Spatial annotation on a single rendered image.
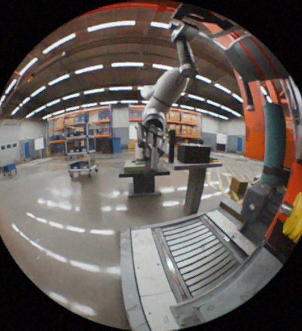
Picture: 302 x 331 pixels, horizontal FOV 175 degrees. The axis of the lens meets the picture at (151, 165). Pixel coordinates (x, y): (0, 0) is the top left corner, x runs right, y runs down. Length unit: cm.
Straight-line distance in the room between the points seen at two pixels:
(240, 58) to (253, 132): 53
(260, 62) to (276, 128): 19
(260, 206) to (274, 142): 31
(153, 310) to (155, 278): 17
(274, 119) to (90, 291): 94
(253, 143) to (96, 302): 118
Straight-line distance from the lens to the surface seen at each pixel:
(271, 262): 57
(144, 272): 51
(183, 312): 45
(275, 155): 38
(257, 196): 57
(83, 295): 65
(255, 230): 83
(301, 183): 25
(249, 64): 34
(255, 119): 80
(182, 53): 31
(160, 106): 44
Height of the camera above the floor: 57
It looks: 13 degrees down
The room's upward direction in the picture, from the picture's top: straight up
